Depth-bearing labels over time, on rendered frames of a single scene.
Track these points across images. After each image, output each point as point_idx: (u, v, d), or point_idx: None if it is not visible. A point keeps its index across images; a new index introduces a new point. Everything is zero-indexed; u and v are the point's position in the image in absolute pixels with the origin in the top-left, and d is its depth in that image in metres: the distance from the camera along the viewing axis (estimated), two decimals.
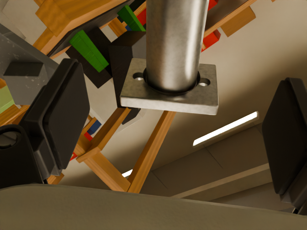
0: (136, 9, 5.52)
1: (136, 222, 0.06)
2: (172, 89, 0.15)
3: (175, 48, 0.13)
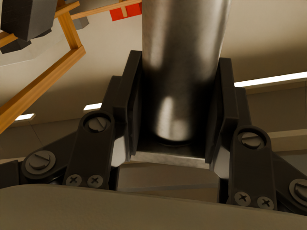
0: None
1: (136, 222, 0.06)
2: (175, 140, 0.12)
3: (179, 96, 0.10)
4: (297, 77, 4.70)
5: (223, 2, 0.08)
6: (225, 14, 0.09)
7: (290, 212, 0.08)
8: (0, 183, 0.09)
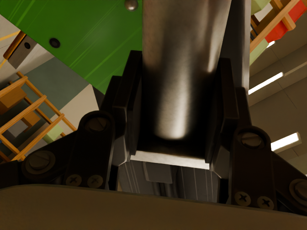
0: None
1: (136, 222, 0.06)
2: (175, 140, 0.12)
3: (178, 95, 0.10)
4: None
5: (222, 2, 0.08)
6: (224, 13, 0.09)
7: (290, 212, 0.08)
8: (0, 183, 0.09)
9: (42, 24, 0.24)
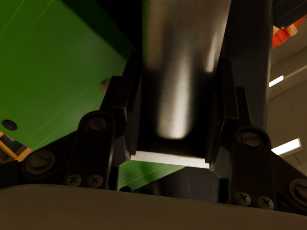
0: None
1: (136, 222, 0.06)
2: (175, 139, 0.12)
3: (179, 95, 0.10)
4: None
5: (222, 2, 0.08)
6: (224, 13, 0.09)
7: (290, 212, 0.08)
8: (0, 183, 0.09)
9: None
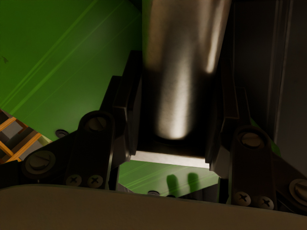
0: None
1: (136, 222, 0.06)
2: (175, 139, 0.12)
3: (179, 96, 0.10)
4: None
5: (223, 2, 0.08)
6: (224, 13, 0.09)
7: (290, 212, 0.08)
8: (0, 183, 0.09)
9: (46, 114, 0.17)
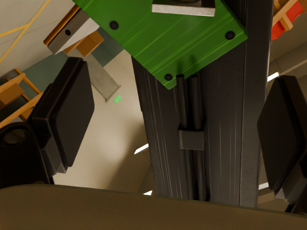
0: None
1: (136, 222, 0.06)
2: None
3: None
4: None
5: None
6: None
7: None
8: None
9: (106, 8, 0.29)
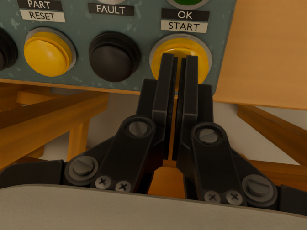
0: None
1: (136, 222, 0.06)
2: None
3: None
4: None
5: None
6: None
7: (247, 210, 0.08)
8: (42, 180, 0.09)
9: None
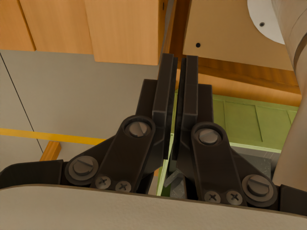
0: None
1: (136, 222, 0.06)
2: None
3: None
4: None
5: None
6: None
7: (247, 210, 0.08)
8: (42, 180, 0.09)
9: None
